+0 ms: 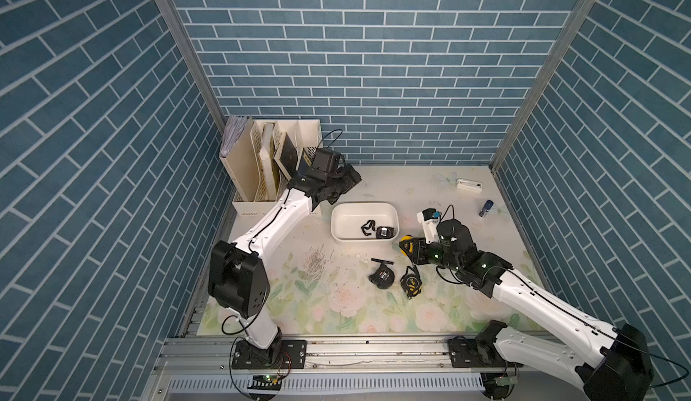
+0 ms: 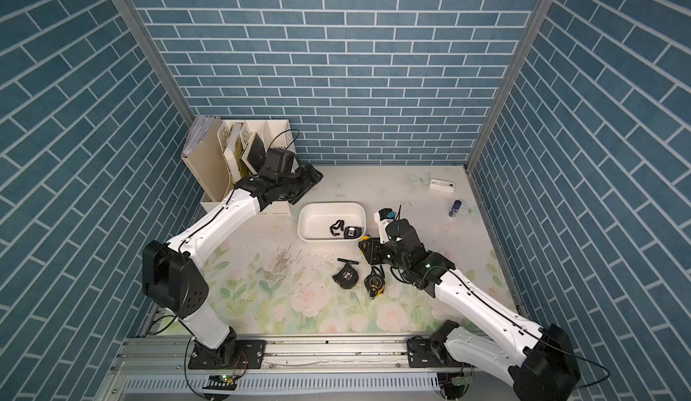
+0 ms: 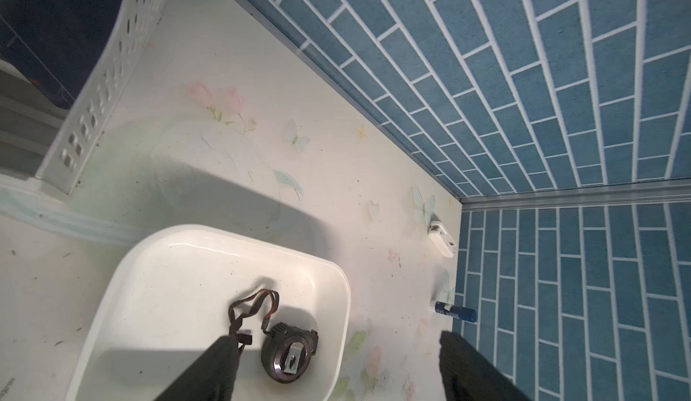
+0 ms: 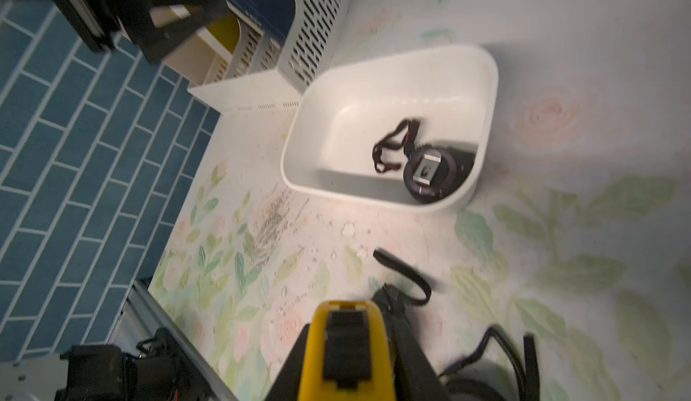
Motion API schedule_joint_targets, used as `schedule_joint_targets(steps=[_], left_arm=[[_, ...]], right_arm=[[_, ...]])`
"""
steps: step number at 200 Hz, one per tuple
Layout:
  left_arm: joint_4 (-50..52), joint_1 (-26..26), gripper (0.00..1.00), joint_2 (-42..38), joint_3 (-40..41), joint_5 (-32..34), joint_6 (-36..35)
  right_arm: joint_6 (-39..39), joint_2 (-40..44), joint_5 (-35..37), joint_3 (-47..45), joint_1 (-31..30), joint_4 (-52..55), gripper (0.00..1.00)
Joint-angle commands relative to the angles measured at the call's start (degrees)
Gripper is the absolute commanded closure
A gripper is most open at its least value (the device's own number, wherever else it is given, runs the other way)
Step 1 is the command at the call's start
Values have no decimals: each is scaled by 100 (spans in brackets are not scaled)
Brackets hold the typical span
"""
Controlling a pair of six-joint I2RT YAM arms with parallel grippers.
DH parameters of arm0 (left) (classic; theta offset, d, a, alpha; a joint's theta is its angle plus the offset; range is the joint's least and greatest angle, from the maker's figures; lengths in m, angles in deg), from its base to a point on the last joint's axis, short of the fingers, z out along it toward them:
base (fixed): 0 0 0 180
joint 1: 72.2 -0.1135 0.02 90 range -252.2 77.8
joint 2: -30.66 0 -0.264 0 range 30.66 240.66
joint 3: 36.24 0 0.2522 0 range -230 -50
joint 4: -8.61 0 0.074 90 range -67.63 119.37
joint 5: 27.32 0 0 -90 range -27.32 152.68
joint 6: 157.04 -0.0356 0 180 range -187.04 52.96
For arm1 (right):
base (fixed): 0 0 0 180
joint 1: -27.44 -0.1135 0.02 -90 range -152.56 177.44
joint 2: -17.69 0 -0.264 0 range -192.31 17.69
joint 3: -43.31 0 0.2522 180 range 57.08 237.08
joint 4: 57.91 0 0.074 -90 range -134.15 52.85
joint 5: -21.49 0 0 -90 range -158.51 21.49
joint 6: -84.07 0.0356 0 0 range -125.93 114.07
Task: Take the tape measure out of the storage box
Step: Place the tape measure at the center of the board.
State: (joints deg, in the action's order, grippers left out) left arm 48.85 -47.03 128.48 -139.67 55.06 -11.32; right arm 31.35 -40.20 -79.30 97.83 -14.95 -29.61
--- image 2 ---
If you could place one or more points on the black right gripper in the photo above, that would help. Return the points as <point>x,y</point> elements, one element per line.
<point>373,247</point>

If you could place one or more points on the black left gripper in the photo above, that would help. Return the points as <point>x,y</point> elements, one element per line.
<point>305,180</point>

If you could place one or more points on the black yellow tape measure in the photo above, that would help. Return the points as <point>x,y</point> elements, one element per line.
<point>375,281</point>

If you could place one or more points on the yellow round tape measure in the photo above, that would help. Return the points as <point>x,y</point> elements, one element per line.
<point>366,244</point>

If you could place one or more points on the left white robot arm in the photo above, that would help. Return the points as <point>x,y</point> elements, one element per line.
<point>172,271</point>

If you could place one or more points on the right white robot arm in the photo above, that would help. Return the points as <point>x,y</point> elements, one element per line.
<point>538,362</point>

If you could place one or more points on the small black round tape measure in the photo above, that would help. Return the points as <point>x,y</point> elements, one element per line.
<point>339,228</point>

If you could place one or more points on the white oval storage box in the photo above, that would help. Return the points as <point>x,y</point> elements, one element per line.
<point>316,218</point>

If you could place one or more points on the black worn-page book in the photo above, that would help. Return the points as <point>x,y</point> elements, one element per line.
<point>254,154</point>

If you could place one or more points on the white perforated file organizer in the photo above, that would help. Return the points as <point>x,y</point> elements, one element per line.
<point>274,133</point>

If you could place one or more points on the white yellow-edged book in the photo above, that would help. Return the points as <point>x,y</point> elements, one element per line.
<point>233,152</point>

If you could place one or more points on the beige file folder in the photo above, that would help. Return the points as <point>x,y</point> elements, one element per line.
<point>204,158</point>

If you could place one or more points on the white rectangular device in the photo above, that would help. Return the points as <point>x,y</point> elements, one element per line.
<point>441,185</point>

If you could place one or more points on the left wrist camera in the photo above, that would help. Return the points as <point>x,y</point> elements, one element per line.
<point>278,164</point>

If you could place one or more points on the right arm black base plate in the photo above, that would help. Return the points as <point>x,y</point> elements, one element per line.
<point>425,353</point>

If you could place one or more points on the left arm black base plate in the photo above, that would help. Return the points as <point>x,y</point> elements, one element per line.
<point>240,355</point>

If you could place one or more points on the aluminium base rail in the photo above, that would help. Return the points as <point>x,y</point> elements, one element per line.
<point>361,366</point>

